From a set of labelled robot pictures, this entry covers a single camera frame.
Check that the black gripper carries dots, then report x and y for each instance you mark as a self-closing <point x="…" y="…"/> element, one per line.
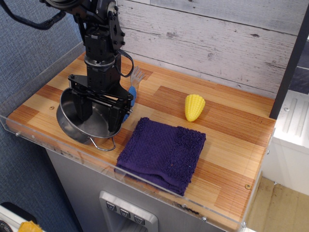
<point x="101" y="85"/>

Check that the stainless steel pot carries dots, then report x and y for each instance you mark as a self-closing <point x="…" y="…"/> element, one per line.
<point x="92" y="131"/>

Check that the fork with blue handle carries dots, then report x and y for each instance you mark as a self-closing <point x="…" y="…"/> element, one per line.
<point x="135" y="79"/>

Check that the purple cloth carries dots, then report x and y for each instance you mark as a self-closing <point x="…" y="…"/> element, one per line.
<point x="162" y="154"/>

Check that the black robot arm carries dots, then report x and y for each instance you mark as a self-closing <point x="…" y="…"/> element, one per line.
<point x="103" y="38"/>

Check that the grey toy fridge cabinet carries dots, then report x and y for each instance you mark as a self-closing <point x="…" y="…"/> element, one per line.
<point x="83" y="185"/>

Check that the clear acrylic table guard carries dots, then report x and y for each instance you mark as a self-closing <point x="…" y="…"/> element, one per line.
<point x="237" y="127"/>

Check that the yellow toy corn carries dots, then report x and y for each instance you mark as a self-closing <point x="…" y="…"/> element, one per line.
<point x="194" y="105"/>

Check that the silver dispenser button panel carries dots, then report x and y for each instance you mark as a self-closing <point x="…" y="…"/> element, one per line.
<point x="122" y="216"/>

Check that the yellow object at corner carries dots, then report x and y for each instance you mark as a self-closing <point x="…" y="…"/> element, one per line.
<point x="29" y="226"/>

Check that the white toy sink unit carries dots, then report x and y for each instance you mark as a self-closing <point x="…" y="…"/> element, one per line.
<point x="287" y="158"/>

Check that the dark right vertical post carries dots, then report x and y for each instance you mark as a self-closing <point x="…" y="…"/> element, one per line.
<point x="291" y="66"/>

